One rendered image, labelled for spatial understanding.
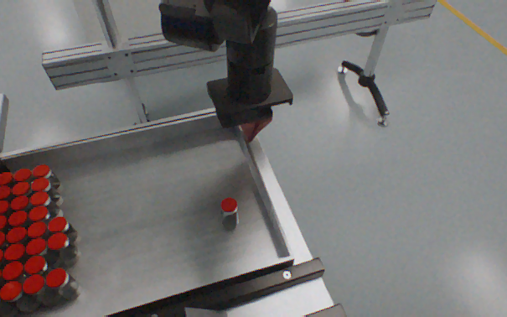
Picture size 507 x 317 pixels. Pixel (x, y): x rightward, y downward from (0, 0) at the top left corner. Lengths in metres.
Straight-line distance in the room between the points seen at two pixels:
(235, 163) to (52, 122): 1.63
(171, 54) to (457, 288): 1.37
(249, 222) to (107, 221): 0.19
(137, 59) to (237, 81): 1.02
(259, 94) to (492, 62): 2.26
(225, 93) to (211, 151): 0.12
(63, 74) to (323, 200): 1.12
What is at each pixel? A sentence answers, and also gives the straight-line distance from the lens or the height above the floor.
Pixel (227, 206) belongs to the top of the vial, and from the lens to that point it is 0.44.
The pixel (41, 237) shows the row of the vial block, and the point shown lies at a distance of 0.49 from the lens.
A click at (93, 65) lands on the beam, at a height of 0.51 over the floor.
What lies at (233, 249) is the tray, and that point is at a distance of 0.47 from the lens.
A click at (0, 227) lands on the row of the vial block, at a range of 0.52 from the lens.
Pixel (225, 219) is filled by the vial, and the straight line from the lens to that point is 0.46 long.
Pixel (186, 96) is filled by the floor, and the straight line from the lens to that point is 2.00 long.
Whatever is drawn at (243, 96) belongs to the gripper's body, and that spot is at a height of 1.01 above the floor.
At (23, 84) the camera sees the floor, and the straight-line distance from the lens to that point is 2.41.
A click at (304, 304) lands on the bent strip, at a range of 0.45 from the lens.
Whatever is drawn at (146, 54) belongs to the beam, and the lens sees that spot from 1.43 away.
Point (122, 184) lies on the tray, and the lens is 0.55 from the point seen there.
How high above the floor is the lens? 1.31
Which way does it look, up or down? 52 degrees down
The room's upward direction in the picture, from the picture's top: straight up
